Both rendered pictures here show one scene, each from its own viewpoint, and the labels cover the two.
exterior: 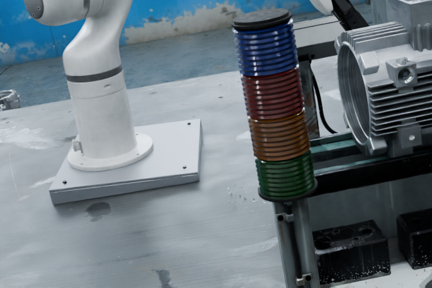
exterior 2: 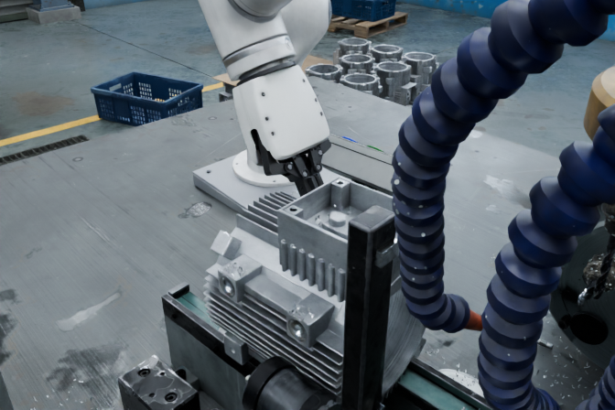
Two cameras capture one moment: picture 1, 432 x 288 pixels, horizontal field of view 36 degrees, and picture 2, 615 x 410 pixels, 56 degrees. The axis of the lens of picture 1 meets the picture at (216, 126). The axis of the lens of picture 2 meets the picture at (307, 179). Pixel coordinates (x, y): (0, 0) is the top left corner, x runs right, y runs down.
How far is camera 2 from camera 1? 0.86 m
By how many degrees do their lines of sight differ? 41
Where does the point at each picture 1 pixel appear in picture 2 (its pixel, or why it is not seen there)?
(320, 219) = (187, 351)
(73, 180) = (213, 174)
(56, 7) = not seen: hidden behind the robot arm
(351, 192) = (208, 351)
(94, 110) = not seen: hidden behind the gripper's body
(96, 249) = (138, 241)
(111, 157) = (256, 171)
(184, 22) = not seen: outside the picture
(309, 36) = (362, 167)
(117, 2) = (295, 37)
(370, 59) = (221, 242)
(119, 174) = (240, 189)
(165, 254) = (145, 281)
